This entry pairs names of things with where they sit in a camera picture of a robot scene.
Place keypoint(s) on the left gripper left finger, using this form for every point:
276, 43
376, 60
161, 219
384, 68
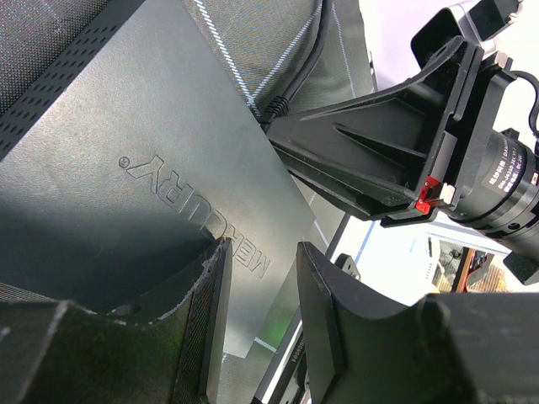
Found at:
163, 347

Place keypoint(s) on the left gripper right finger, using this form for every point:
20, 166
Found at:
363, 347

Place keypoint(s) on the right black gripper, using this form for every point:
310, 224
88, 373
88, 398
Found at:
371, 156

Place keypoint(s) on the black network switch box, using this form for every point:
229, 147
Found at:
129, 152

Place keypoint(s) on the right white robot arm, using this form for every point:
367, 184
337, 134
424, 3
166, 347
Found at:
478, 25

